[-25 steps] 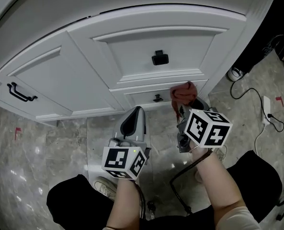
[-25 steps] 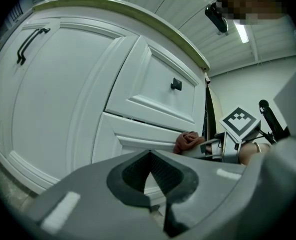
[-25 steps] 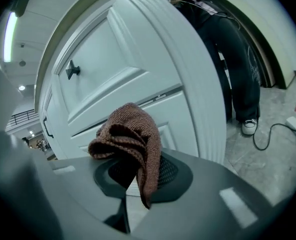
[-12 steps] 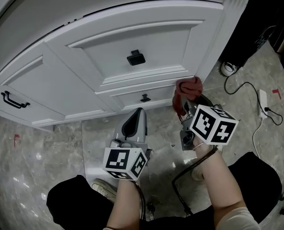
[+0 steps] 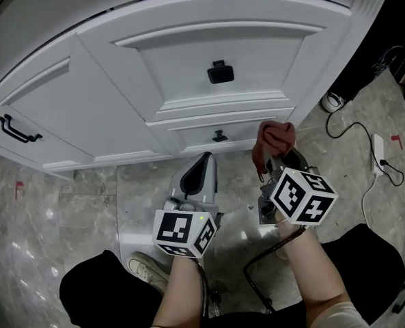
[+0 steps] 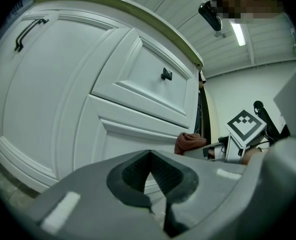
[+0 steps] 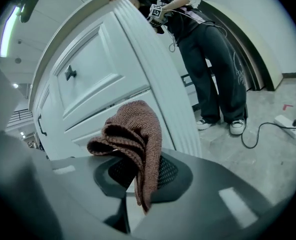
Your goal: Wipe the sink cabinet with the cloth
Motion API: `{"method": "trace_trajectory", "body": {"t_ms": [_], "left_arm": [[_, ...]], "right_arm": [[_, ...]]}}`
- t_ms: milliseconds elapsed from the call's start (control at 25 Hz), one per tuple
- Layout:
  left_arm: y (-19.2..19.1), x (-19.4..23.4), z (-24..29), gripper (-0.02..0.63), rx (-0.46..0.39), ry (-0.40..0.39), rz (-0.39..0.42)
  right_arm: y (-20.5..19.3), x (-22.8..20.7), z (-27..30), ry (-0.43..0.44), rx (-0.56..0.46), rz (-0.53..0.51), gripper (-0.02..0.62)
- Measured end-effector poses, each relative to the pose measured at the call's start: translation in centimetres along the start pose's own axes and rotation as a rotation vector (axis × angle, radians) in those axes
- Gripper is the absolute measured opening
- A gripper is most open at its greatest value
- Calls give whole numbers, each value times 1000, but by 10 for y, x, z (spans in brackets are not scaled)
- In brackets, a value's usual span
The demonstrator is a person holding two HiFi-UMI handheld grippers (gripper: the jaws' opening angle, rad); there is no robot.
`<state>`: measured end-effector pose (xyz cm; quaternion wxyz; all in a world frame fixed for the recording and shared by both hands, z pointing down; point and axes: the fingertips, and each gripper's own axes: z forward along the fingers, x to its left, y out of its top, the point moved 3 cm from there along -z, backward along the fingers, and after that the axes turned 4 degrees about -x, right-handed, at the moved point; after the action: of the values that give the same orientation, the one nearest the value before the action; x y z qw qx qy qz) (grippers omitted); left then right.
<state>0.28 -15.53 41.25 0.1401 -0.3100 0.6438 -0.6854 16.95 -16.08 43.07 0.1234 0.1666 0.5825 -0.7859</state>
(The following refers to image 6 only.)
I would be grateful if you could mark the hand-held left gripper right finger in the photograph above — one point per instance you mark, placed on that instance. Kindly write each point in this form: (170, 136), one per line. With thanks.
(207, 184)

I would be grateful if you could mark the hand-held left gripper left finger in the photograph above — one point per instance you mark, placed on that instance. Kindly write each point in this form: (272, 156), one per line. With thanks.
(88, 204)

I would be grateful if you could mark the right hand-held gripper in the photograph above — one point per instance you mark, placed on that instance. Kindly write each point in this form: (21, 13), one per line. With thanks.
(245, 126)

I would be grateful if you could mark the dark red cloth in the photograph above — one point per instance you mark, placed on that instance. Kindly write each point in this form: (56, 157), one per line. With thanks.
(189, 142)

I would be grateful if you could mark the short white drawer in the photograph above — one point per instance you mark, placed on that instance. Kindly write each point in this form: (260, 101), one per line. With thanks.
(137, 139)

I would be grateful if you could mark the tall white drawer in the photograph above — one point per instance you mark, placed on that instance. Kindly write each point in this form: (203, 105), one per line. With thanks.
(142, 66)

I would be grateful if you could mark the person's right forearm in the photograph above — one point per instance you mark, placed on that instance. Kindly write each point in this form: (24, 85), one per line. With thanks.
(251, 156)

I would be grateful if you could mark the black square drawer knob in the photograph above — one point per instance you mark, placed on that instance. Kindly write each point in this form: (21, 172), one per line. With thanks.
(166, 74)

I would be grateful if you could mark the white vanity cabinet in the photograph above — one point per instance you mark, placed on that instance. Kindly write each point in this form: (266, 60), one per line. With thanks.
(63, 96)

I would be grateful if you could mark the white cabinet door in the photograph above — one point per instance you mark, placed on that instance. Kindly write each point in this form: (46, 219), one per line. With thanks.
(50, 89)

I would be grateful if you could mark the ceiling tube light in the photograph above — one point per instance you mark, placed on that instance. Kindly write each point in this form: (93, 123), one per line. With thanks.
(238, 32)

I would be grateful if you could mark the person's face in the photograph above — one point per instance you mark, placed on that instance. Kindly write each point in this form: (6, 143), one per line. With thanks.
(247, 1)

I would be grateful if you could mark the black head camera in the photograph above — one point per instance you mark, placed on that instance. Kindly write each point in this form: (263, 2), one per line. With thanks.
(211, 15)

